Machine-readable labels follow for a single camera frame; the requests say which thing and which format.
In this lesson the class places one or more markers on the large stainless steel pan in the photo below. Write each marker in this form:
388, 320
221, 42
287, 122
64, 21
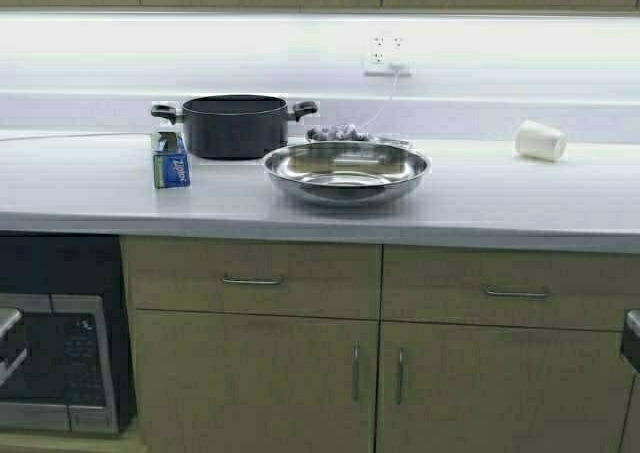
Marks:
346, 173

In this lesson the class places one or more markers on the robot base left corner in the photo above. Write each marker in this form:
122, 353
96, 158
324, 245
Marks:
14, 345

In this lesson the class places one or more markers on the robot base right corner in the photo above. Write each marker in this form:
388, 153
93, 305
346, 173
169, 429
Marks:
630, 342

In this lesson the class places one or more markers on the black cooking pot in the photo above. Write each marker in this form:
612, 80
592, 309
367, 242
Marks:
235, 126

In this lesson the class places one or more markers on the left wooden drawer front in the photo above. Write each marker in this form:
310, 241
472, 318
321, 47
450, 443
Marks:
319, 280

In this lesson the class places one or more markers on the wooden drawer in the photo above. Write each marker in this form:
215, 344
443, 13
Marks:
319, 280
587, 291

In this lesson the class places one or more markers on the grey patterned dish towel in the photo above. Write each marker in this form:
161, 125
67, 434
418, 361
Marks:
350, 133

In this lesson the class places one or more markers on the blue Ziploc bag box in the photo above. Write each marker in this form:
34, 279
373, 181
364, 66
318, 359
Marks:
170, 161

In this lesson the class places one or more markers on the white plug adapter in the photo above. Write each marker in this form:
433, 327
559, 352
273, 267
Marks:
397, 66

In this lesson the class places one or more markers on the white paper cup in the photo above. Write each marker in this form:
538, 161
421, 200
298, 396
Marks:
540, 141

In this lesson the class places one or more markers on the right wooden drawer front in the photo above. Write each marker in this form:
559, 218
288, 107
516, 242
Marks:
587, 291

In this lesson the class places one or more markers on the left drawer metal handle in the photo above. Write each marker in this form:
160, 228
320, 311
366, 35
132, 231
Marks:
252, 281

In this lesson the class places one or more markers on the drawer metal handle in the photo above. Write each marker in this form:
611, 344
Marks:
252, 281
500, 293

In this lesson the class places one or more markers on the left door metal handle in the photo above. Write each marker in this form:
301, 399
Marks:
355, 372

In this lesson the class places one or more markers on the door metal handle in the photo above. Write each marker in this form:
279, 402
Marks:
355, 372
400, 376

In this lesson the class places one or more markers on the right door metal handle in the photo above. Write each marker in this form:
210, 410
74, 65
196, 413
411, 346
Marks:
400, 376

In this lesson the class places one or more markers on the white wall power outlet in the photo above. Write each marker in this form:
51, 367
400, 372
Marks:
380, 50

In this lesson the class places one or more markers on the right drawer metal handle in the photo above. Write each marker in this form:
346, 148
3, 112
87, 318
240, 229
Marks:
500, 293

